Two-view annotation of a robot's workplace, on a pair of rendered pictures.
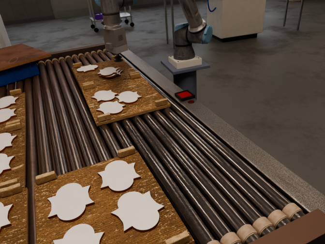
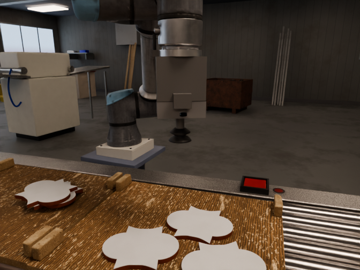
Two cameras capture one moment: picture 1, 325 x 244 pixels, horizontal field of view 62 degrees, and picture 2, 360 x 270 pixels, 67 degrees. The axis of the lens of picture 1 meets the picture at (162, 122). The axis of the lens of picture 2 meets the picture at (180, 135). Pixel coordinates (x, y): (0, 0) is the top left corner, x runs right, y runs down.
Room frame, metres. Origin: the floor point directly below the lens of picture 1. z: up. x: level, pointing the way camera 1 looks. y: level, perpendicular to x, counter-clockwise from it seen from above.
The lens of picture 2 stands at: (0.95, 0.57, 1.26)
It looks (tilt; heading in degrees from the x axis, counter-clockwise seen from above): 15 degrees down; 309
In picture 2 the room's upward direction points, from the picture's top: straight up
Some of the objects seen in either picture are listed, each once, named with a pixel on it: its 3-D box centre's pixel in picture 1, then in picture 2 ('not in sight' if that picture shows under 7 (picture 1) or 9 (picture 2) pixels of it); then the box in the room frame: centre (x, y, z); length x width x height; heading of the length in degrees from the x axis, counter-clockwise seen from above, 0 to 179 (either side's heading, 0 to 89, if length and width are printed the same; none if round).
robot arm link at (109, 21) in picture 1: (111, 19); (178, 36); (1.26, 0.18, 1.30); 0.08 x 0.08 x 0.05
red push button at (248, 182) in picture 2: (184, 95); (254, 185); (1.23, -0.12, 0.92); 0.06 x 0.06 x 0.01; 22
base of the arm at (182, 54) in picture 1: (184, 50); (123, 131); (1.87, -0.19, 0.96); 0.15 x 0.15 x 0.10
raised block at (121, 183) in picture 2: (135, 75); (124, 181); (1.49, 0.13, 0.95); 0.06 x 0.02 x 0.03; 111
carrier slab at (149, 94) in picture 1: (122, 97); (176, 231); (1.26, 0.19, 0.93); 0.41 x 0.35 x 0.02; 21
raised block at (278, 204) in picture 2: (161, 102); (278, 205); (1.12, 0.00, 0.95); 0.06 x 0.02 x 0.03; 111
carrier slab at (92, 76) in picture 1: (104, 72); (18, 200); (1.65, 0.34, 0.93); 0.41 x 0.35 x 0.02; 21
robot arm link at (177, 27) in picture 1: (184, 32); (122, 105); (1.87, -0.20, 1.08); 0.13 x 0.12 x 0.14; 50
